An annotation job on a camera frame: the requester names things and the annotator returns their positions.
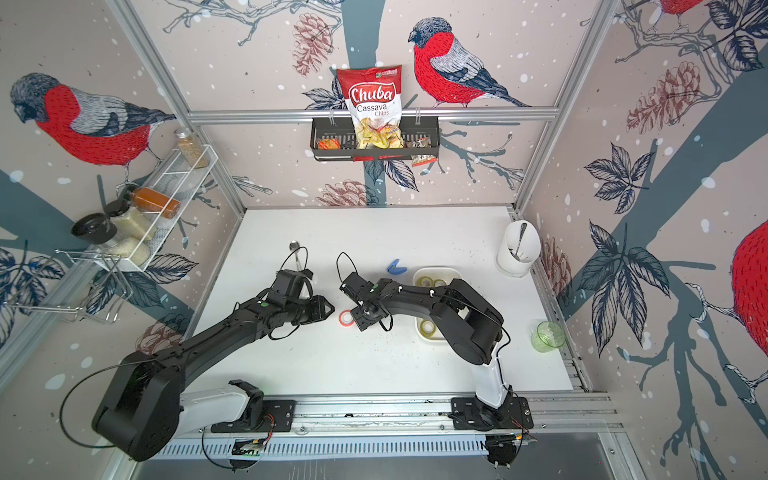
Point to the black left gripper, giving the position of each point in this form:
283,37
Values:
321,310

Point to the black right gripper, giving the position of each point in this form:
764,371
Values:
359,324

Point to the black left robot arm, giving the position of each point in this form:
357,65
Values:
145,405

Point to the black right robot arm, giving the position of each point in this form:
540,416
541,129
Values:
471,326

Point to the red tape roll left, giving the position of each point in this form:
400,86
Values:
346,319

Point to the blue tape cutter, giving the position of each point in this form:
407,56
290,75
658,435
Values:
395,269

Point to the white storage box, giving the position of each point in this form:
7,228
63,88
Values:
435,272

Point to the Hello Kitty metal spoon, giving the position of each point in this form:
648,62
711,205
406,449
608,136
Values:
294,246

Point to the white utensil holder cup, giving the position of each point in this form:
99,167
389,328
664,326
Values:
529,252

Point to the metal spoon in cup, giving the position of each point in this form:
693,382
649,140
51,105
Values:
521,233

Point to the green translucent cup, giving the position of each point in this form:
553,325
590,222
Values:
548,336

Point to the orange spice bottle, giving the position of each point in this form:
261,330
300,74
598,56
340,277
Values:
150,201

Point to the Chuba cassava chips bag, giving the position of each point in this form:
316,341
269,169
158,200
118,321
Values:
373,98

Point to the glass grain spice jar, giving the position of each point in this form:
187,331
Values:
191,148

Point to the black lid spice jar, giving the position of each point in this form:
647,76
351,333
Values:
95,229

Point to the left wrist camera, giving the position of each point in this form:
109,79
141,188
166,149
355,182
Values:
291,283

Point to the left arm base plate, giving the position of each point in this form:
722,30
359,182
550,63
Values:
265,416

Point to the aluminium front rail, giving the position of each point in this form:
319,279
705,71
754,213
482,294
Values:
552,412

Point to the black wire wall basket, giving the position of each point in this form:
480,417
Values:
341,140

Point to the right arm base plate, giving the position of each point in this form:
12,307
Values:
469,413

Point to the white wire spice rack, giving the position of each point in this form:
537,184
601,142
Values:
128,233

